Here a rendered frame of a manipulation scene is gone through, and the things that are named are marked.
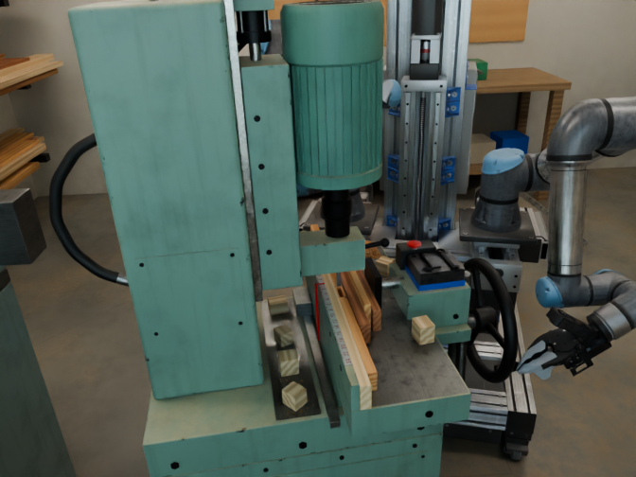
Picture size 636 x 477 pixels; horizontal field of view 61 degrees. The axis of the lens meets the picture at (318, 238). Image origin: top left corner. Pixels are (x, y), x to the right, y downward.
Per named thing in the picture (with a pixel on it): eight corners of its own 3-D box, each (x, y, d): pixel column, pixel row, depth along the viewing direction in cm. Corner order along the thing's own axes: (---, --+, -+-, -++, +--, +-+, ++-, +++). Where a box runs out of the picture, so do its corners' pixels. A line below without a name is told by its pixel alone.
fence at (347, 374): (360, 411, 89) (360, 384, 86) (350, 412, 89) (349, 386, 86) (307, 249, 142) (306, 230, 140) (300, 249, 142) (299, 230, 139)
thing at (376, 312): (380, 330, 108) (380, 309, 106) (372, 331, 108) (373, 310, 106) (362, 288, 123) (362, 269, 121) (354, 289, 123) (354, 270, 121)
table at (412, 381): (521, 413, 95) (525, 386, 92) (351, 440, 91) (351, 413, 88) (411, 256, 149) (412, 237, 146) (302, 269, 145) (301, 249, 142)
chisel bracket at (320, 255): (365, 276, 111) (365, 239, 107) (298, 284, 109) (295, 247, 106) (357, 259, 118) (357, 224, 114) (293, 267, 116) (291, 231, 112)
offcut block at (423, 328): (433, 342, 104) (435, 325, 103) (419, 345, 104) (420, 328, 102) (425, 331, 108) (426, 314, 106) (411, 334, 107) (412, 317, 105)
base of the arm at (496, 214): (470, 212, 180) (473, 184, 175) (518, 214, 176) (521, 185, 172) (471, 231, 166) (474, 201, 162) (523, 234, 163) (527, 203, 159)
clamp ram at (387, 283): (409, 310, 113) (411, 273, 109) (375, 315, 112) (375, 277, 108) (397, 289, 121) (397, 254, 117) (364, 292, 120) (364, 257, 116)
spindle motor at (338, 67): (393, 187, 98) (397, 1, 84) (296, 197, 96) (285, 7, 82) (368, 159, 113) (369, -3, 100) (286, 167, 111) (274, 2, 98)
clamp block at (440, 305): (468, 325, 114) (472, 288, 110) (407, 333, 112) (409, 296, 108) (443, 289, 127) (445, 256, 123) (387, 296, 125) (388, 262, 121)
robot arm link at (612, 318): (626, 314, 116) (601, 295, 123) (607, 326, 116) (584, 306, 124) (635, 337, 119) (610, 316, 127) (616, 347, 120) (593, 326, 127)
